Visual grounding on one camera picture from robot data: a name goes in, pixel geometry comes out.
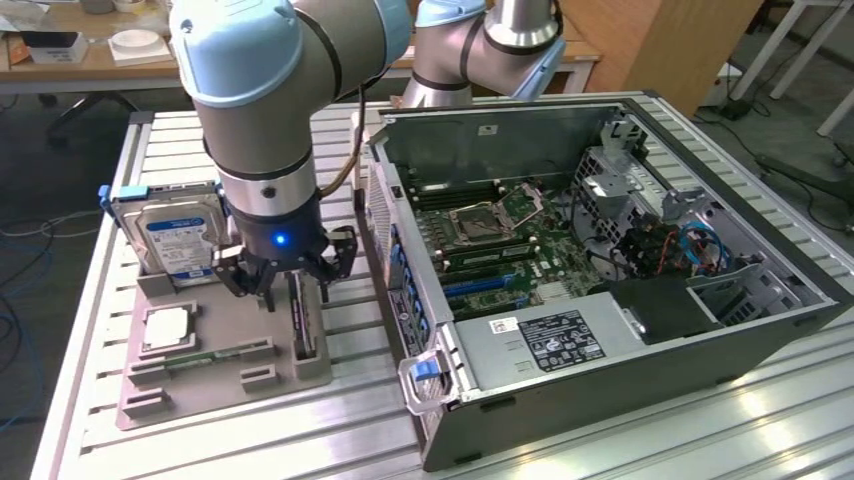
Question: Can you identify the green motherboard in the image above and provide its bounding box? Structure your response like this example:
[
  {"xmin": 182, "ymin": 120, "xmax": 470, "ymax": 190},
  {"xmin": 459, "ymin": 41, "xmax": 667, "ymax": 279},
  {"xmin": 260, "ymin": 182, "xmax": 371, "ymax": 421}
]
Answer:
[{"xmin": 398, "ymin": 164, "xmax": 626, "ymax": 324}]

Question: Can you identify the hard disk in blue caddy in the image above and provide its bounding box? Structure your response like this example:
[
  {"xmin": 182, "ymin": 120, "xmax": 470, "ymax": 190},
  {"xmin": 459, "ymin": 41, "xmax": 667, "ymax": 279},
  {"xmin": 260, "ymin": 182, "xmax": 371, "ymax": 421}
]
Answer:
[{"xmin": 97, "ymin": 182, "xmax": 234, "ymax": 292}]

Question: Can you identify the grey power supply unit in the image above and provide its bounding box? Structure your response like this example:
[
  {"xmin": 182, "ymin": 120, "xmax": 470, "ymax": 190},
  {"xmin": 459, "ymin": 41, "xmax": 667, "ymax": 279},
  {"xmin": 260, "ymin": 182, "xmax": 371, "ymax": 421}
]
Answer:
[{"xmin": 452, "ymin": 292, "xmax": 653, "ymax": 392}]

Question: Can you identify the white floor box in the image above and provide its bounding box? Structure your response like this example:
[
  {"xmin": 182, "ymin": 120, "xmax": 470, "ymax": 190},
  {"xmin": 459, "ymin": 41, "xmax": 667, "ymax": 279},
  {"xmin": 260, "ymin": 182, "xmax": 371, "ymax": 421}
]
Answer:
[{"xmin": 709, "ymin": 63, "xmax": 747, "ymax": 109}]

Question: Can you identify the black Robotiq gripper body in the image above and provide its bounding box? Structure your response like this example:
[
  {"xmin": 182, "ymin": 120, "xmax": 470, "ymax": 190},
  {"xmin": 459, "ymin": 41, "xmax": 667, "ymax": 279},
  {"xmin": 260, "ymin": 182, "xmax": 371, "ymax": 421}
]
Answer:
[{"xmin": 228, "ymin": 199, "xmax": 334, "ymax": 297}]

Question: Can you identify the white table frame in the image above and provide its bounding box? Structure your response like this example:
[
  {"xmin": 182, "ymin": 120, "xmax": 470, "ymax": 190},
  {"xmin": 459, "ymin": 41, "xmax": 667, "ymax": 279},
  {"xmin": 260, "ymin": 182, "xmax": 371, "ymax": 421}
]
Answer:
[{"xmin": 729, "ymin": 0, "xmax": 854, "ymax": 137}]

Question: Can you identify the blue floor cable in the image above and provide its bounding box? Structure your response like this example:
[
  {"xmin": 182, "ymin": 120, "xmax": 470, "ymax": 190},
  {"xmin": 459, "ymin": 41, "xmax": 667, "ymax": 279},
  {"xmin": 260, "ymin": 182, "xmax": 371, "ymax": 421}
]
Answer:
[{"xmin": 0, "ymin": 234, "xmax": 59, "ymax": 431}]

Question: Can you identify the blue wire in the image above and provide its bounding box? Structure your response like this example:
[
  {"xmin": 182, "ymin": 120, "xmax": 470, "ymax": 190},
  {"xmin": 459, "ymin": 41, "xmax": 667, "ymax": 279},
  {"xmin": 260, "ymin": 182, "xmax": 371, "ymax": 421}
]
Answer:
[{"xmin": 678, "ymin": 219, "xmax": 734, "ymax": 277}]

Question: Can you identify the perforated metal drive cage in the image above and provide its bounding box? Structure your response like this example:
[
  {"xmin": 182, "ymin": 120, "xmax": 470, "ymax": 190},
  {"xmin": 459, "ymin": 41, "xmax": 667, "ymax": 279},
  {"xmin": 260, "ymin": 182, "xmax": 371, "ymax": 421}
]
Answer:
[{"xmin": 571, "ymin": 144, "xmax": 677, "ymax": 241}]

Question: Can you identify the white round plastic part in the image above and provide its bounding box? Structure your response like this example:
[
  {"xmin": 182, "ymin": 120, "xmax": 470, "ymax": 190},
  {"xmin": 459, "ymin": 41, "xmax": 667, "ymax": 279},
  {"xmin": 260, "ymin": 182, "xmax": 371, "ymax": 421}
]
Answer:
[{"xmin": 107, "ymin": 28, "xmax": 174, "ymax": 68}]

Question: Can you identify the silver CPU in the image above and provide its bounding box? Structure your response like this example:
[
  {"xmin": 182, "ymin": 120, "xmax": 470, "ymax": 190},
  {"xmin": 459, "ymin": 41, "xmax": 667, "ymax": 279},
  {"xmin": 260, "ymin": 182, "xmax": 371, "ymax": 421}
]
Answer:
[{"xmin": 142, "ymin": 308, "xmax": 194, "ymax": 350}]

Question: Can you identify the graphics card with black fan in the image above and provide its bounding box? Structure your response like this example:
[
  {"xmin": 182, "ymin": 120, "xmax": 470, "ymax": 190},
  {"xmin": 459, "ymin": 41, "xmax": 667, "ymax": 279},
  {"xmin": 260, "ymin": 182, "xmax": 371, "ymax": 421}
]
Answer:
[{"xmin": 283, "ymin": 269, "xmax": 323, "ymax": 362}]

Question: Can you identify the blue expansion slot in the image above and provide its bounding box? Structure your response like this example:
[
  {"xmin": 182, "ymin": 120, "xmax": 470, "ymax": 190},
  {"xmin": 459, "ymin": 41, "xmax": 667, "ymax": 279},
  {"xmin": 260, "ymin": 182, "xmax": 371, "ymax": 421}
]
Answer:
[{"xmin": 442, "ymin": 272, "xmax": 520, "ymax": 297}]

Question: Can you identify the grey metal disk bay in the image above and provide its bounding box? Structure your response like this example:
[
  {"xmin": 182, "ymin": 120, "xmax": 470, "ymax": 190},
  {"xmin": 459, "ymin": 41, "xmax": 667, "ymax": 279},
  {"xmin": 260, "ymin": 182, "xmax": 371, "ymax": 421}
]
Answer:
[{"xmin": 685, "ymin": 257, "xmax": 813, "ymax": 329}]

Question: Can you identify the black wire bundle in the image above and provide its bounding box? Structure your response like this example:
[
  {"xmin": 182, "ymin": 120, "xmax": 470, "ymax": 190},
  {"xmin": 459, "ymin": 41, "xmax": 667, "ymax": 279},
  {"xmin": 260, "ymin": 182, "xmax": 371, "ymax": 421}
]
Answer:
[{"xmin": 610, "ymin": 214, "xmax": 689, "ymax": 281}]

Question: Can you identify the clear plastic bag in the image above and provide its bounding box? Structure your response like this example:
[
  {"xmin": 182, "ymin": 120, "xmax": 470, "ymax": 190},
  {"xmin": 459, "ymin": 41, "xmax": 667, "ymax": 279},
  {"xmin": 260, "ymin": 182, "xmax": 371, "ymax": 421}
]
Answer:
[{"xmin": 112, "ymin": 10, "xmax": 168, "ymax": 32}]

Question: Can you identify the black open PC case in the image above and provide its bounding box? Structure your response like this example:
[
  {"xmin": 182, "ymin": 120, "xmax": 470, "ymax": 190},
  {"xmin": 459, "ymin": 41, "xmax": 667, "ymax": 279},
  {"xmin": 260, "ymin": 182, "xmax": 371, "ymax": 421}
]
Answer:
[{"xmin": 350, "ymin": 89, "xmax": 854, "ymax": 474}]

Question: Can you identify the orange box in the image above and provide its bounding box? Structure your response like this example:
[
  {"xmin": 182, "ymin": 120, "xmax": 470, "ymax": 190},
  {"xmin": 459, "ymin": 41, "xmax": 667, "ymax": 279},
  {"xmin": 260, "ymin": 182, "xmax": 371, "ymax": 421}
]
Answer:
[{"xmin": 4, "ymin": 37, "xmax": 35, "ymax": 64}]

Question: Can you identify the black floor stand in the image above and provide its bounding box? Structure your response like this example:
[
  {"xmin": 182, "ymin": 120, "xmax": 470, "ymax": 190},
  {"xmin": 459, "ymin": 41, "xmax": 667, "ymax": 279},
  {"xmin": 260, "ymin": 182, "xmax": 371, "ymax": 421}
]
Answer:
[{"xmin": 753, "ymin": 147, "xmax": 854, "ymax": 199}]

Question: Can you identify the metal socket cover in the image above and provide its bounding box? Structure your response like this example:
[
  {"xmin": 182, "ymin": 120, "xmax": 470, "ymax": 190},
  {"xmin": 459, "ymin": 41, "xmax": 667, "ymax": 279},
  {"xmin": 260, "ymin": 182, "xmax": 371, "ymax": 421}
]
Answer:
[{"xmin": 491, "ymin": 180, "xmax": 547, "ymax": 220}]

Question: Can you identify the wooden desk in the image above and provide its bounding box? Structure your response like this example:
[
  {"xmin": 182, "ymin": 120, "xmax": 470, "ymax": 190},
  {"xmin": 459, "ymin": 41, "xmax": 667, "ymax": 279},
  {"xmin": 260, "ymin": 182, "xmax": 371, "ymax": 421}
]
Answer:
[{"xmin": 0, "ymin": 0, "xmax": 602, "ymax": 109}]

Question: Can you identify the grey floor cable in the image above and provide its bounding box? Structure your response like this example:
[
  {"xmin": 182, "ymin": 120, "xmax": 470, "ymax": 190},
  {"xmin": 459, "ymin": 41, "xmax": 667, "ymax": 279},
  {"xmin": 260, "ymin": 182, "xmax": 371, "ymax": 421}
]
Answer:
[{"xmin": 0, "ymin": 208, "xmax": 103, "ymax": 239}]

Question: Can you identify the crumpled white paper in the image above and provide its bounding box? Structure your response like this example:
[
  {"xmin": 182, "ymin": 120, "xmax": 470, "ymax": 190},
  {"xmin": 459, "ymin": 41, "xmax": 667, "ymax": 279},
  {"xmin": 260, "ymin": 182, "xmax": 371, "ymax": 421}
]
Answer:
[{"xmin": 0, "ymin": 3, "xmax": 53, "ymax": 34}]

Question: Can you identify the blue case release latch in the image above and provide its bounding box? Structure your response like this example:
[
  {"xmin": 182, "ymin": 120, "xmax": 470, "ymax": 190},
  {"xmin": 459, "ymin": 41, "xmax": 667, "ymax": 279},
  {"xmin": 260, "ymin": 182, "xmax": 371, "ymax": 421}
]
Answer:
[{"xmin": 411, "ymin": 361, "xmax": 447, "ymax": 385}]

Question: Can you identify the orange wire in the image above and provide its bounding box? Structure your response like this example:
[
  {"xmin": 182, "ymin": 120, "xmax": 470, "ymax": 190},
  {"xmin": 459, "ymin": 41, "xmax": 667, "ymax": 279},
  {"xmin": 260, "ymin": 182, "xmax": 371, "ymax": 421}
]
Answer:
[{"xmin": 655, "ymin": 225, "xmax": 674, "ymax": 275}]

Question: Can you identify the grey printed parts rack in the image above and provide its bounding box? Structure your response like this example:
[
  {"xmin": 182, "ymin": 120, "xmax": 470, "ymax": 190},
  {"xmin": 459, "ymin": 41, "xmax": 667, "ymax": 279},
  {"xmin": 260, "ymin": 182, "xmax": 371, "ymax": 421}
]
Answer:
[{"xmin": 116, "ymin": 249, "xmax": 335, "ymax": 432}]

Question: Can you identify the black RAM slot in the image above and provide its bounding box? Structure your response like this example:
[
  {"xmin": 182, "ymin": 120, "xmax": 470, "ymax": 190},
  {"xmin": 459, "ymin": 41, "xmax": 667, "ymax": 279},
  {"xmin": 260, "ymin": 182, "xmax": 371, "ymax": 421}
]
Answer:
[
  {"xmin": 412, "ymin": 190, "xmax": 506, "ymax": 211},
  {"xmin": 407, "ymin": 179, "xmax": 502, "ymax": 200}
]

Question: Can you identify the black office chair base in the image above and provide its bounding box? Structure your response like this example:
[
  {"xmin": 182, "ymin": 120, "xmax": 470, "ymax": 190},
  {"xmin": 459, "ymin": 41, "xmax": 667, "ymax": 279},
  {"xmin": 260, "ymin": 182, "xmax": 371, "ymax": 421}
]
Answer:
[{"xmin": 37, "ymin": 87, "xmax": 203, "ymax": 147}]

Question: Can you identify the metal CPU socket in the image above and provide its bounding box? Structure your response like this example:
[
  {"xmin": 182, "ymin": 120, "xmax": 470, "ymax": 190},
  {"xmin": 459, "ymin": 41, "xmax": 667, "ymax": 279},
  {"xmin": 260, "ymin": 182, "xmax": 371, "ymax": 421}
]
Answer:
[{"xmin": 447, "ymin": 199, "xmax": 510, "ymax": 240}]

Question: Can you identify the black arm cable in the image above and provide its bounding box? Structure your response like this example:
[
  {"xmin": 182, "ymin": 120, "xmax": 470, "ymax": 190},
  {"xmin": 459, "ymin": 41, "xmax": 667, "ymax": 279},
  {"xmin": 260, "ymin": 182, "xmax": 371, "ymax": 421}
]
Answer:
[{"xmin": 318, "ymin": 82, "xmax": 371, "ymax": 197}]

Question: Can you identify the wooden cabinet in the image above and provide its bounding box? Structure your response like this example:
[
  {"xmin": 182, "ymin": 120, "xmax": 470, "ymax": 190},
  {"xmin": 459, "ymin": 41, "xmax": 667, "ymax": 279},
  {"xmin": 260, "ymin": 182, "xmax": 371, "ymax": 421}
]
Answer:
[{"xmin": 566, "ymin": 0, "xmax": 767, "ymax": 114}]

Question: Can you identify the black expansion slot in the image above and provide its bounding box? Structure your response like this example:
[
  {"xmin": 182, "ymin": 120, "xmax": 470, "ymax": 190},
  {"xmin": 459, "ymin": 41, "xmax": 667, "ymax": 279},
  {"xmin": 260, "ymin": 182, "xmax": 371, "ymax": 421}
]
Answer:
[{"xmin": 443, "ymin": 259, "xmax": 538, "ymax": 277}]

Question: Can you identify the white box with black lid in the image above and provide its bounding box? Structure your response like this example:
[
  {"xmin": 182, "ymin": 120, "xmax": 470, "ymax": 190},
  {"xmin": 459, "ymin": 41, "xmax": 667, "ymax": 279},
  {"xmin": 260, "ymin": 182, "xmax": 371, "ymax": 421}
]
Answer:
[{"xmin": 29, "ymin": 30, "xmax": 91, "ymax": 65}]

